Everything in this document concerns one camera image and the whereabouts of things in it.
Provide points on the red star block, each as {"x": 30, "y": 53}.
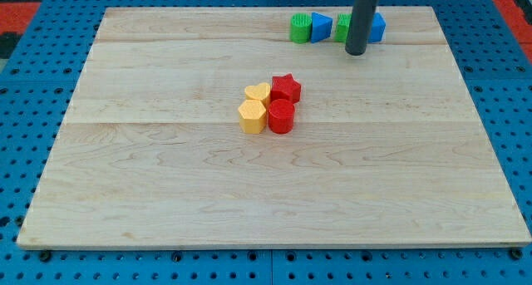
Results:
{"x": 286, "y": 87}

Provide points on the red cylinder block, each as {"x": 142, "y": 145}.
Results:
{"x": 281, "y": 116}

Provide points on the yellow hexagon block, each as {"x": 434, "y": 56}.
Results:
{"x": 252, "y": 116}

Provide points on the yellow heart block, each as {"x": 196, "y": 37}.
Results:
{"x": 260, "y": 92}

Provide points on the light wooden board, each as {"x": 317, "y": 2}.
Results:
{"x": 387, "y": 149}

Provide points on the green cylinder block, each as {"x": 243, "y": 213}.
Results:
{"x": 300, "y": 28}

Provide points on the blue triangle block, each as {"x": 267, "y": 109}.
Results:
{"x": 321, "y": 27}

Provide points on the green block behind rod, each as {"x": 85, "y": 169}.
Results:
{"x": 342, "y": 27}

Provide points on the blue block behind rod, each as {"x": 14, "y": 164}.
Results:
{"x": 377, "y": 29}

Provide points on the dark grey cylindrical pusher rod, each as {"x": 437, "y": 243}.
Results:
{"x": 360, "y": 26}

